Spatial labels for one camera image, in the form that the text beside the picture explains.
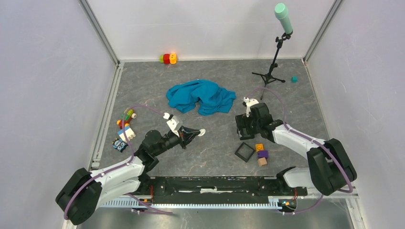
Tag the teal blue cloth garment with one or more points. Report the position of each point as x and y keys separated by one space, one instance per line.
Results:
x=209 y=96

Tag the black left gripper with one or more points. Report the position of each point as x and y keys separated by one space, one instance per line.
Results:
x=186 y=134

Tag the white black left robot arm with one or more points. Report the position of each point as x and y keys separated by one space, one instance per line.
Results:
x=86 y=191

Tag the black square frame lower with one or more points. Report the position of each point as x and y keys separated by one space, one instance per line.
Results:
x=244 y=152

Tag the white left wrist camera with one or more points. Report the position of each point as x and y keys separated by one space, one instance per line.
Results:
x=173 y=123

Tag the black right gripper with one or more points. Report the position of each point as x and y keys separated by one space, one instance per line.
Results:
x=241 y=119

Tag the black tripod microphone stand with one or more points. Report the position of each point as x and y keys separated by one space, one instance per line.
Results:
x=268 y=77

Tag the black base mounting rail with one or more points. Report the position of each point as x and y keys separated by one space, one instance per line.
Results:
x=216 y=190

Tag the white slotted cable duct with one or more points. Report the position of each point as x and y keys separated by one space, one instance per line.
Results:
x=127 y=202

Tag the purple toy block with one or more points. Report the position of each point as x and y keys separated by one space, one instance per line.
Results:
x=263 y=154

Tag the green red orange toy stack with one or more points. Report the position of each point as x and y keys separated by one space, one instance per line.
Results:
x=169 y=58

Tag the small teal cube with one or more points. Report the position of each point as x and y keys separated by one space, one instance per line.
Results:
x=294 y=79

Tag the orange toy block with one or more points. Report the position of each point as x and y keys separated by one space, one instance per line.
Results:
x=259 y=147

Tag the mint green microphone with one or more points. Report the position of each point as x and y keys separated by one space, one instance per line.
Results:
x=281 y=13

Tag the colourful toy block train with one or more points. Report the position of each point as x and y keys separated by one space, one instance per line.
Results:
x=126 y=118

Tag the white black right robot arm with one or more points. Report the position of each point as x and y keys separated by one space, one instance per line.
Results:
x=329 y=167

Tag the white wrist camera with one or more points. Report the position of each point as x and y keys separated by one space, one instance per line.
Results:
x=173 y=123
x=248 y=104

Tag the tan wooden cube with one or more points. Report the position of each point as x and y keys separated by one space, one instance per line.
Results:
x=262 y=161

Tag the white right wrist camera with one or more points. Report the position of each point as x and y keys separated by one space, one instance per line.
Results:
x=248 y=104

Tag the small white brooch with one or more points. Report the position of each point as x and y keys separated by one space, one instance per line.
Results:
x=201 y=132

